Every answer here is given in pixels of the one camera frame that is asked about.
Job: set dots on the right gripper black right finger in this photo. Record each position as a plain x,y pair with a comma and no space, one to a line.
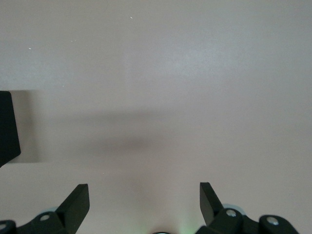
212,207

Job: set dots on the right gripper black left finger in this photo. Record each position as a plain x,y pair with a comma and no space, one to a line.
70,209

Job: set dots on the black plastic box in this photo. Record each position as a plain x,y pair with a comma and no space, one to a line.
8,126

